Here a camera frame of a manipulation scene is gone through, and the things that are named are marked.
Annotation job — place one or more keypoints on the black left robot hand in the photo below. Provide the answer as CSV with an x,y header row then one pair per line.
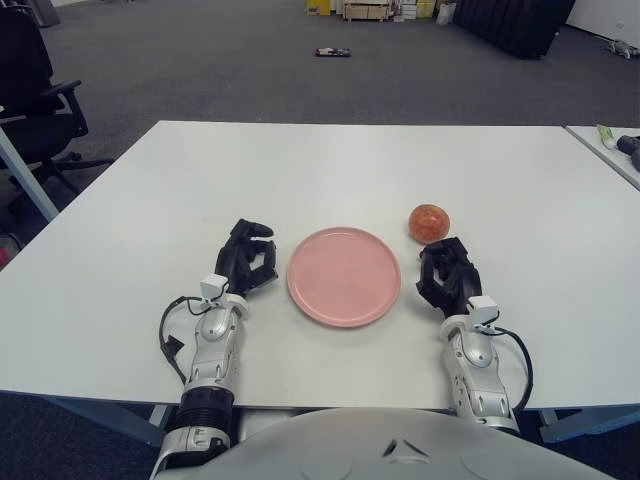
x,y
240,265

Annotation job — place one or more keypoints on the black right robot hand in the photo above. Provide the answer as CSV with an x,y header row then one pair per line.
x,y
457,280

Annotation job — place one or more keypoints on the red yellow apple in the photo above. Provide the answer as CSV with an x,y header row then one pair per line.
x,y
429,221

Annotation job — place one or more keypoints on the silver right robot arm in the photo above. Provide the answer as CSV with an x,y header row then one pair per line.
x,y
475,370

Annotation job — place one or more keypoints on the pink round plate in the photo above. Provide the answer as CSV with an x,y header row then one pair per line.
x,y
344,277

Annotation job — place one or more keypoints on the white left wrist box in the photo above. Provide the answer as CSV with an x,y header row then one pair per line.
x,y
212,287

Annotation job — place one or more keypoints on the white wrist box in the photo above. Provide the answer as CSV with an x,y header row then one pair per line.
x,y
484,309
212,287

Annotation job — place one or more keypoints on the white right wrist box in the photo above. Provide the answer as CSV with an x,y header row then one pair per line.
x,y
484,309

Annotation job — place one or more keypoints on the grey robot torso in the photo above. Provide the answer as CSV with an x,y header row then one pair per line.
x,y
325,445

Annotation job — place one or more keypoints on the green white tube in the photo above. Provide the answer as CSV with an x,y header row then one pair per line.
x,y
605,136

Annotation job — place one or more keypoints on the black handheld controller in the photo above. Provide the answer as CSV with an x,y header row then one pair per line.
x,y
629,143
636,161

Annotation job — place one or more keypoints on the flat black tray with items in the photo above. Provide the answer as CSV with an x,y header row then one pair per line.
x,y
333,52

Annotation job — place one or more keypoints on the grey slanted table leg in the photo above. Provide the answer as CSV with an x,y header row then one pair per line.
x,y
27,170

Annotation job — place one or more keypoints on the small red object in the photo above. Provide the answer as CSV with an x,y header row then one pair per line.
x,y
3,256

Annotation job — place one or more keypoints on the black draped partition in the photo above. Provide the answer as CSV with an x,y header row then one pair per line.
x,y
510,25

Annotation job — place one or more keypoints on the white plastic bag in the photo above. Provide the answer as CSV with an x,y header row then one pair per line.
x,y
446,14

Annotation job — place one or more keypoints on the yellow box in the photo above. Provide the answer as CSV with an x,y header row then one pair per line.
x,y
318,6

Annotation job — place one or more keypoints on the white cardboard box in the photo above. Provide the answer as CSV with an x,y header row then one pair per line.
x,y
405,11

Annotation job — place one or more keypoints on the wooden crate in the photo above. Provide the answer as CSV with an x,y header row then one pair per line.
x,y
365,10

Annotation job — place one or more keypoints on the grey quadruped robot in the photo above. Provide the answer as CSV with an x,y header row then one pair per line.
x,y
621,48

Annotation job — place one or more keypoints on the black office chair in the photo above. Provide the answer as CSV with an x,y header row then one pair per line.
x,y
25,75

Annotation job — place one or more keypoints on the grey bin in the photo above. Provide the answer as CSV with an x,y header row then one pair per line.
x,y
47,12

